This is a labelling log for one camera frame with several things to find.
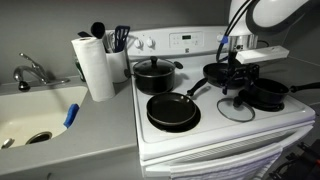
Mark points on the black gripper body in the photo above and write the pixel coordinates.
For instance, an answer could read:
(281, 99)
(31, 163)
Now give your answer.
(241, 68)

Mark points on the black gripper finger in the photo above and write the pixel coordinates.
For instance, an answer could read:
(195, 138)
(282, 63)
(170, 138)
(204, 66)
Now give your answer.
(231, 82)
(250, 78)

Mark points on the glass pot lid black knob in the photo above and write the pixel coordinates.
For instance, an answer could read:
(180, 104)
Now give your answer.
(235, 109)

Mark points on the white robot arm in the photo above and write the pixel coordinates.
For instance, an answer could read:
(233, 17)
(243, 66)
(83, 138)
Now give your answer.
(249, 19)

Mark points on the white electric stove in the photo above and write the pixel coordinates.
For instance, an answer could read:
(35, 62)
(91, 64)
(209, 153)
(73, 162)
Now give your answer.
(212, 136)

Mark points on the large black pot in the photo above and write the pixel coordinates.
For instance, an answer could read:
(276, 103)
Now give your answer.
(154, 84)

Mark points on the glass lid on large pot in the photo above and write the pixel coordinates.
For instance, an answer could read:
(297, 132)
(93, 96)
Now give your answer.
(154, 67)

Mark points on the small black saucepan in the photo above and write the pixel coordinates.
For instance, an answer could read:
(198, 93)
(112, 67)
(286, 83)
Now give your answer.
(272, 92)

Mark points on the black frying pan front left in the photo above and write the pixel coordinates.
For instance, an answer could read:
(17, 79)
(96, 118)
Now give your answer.
(171, 109)

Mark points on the white striped dish towel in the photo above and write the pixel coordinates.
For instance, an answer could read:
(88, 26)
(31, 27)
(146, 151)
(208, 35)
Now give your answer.
(246, 166)

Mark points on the white utensil holder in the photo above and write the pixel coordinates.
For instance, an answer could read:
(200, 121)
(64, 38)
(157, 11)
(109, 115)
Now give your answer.
(118, 63)

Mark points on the blue slotted spatula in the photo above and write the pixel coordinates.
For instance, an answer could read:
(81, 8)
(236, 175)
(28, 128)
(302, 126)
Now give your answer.
(121, 34)

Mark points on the black ladle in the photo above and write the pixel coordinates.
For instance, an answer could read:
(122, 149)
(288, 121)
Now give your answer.
(98, 31)

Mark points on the white paper towel roll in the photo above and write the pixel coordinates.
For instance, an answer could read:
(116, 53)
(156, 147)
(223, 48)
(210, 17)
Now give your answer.
(92, 58)

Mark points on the dark soap bottle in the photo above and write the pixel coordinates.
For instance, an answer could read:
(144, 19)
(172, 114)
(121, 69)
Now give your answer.
(77, 64)

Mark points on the chrome sink faucet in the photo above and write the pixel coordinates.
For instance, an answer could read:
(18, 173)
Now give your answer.
(37, 71)

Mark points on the cream kitchen sink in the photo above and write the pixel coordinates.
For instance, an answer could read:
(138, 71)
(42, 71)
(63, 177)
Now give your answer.
(32, 117)

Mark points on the black frying pan long handle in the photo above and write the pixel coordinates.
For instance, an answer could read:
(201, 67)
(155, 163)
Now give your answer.
(213, 74)

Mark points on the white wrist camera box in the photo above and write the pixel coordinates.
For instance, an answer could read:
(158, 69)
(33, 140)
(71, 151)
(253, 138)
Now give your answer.
(262, 54)

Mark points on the wire whisk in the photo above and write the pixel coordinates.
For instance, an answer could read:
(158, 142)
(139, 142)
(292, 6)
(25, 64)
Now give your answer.
(110, 41)

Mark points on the black spatula handle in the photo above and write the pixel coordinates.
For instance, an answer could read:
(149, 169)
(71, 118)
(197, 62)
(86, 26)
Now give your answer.
(84, 34)

